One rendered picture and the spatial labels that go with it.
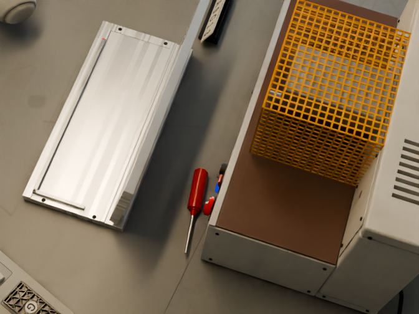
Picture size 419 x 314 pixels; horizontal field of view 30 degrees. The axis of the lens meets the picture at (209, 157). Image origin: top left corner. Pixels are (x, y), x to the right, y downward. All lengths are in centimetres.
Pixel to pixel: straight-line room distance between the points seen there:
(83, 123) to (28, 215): 22
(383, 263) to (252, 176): 28
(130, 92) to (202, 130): 17
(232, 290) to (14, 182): 48
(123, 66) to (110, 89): 6
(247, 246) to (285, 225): 8
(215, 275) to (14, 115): 53
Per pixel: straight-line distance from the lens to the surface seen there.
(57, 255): 154
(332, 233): 137
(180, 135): 163
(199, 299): 151
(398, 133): 127
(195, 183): 156
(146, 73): 168
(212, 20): 174
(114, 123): 162
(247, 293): 152
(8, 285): 152
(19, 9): 167
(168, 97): 143
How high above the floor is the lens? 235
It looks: 64 degrees down
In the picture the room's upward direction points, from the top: 11 degrees clockwise
